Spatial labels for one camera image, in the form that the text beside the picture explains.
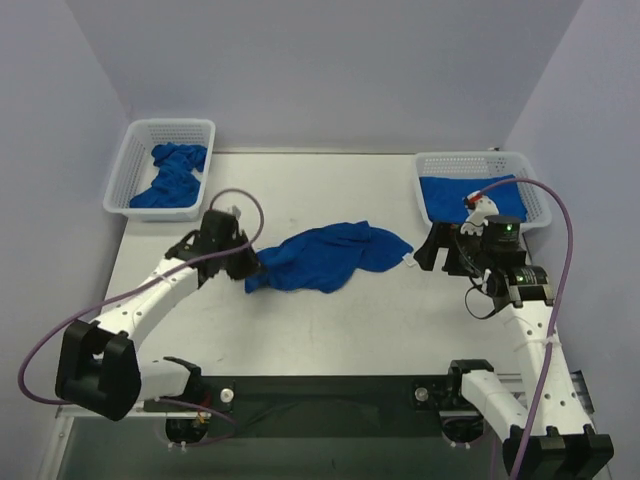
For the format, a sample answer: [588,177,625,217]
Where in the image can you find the blue towel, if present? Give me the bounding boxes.
[419,175,527,223]
[244,221,413,294]

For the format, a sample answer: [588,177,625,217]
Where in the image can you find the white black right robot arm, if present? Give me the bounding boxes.
[414,215,614,479]

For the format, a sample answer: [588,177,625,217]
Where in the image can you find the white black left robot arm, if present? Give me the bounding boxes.
[55,210,261,421]

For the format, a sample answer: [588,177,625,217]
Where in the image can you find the crumpled blue towels in basket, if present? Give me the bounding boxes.
[129,142,207,209]

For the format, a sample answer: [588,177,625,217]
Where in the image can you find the white perforated right basket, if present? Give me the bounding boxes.
[414,151,552,232]

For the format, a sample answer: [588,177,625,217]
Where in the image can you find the white perforated basket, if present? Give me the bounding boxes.
[414,151,552,232]
[103,118,216,222]

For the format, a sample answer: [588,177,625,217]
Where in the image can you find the white perforated left basket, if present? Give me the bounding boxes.
[103,118,216,222]

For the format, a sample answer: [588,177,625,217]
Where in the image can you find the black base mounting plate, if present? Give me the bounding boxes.
[144,375,490,445]

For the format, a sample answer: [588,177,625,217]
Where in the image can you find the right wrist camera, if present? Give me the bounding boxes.
[460,191,521,253]

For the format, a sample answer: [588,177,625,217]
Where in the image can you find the aluminium frame rail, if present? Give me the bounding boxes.
[37,234,614,480]

